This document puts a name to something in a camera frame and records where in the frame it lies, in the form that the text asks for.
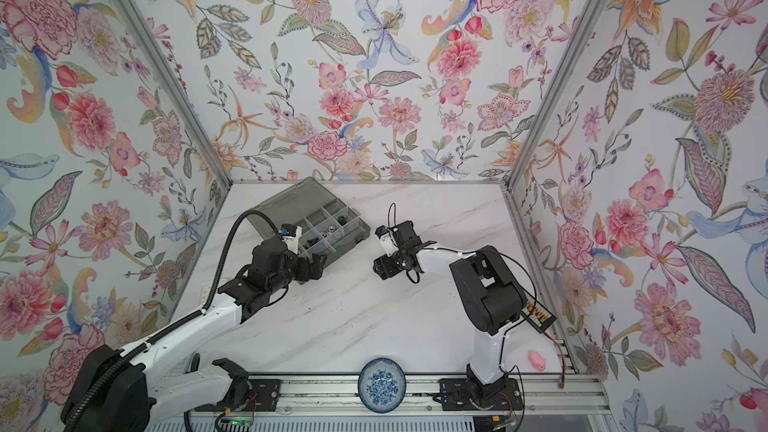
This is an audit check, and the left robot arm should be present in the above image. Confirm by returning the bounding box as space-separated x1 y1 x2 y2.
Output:
61 224 327 431

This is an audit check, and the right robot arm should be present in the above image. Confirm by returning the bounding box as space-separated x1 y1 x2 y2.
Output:
373 221 538 407

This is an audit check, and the grey plastic organizer box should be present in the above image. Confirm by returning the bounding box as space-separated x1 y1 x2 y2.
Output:
254 178 370 265

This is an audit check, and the blue white patterned plate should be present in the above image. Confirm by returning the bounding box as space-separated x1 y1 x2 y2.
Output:
357 357 407 414

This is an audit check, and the black remote with buttons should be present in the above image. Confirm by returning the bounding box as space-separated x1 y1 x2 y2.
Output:
521 295 557 334

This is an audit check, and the pink eraser toy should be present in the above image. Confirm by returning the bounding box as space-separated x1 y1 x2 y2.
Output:
527 350 547 372

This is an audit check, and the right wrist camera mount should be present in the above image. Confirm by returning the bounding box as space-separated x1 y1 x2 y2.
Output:
375 226 399 256

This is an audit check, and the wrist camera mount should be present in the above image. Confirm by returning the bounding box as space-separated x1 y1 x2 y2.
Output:
375 226 399 256
279 224 303 255

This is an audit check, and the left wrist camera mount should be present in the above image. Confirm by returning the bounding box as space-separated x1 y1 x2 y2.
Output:
279 224 303 255

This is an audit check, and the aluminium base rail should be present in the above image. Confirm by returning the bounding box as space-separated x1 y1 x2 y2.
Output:
98 374 612 418

